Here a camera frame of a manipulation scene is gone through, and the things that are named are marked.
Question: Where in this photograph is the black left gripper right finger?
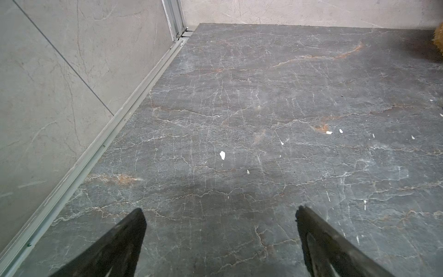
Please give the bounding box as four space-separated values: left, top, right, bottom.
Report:
295 205 393 277

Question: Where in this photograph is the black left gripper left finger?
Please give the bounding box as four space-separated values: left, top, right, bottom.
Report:
52 208 147 277

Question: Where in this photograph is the brown teddy bear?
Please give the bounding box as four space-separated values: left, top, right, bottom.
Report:
433 23 443 54

